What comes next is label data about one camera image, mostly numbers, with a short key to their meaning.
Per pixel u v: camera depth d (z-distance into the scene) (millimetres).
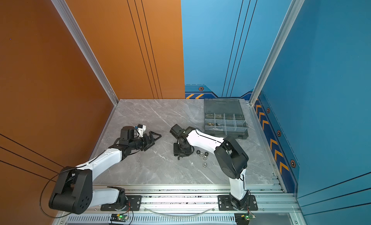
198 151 908
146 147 776
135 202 740
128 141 691
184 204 754
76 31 794
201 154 892
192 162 870
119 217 710
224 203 725
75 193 419
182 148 741
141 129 825
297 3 706
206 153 911
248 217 697
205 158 882
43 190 434
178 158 891
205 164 855
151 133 788
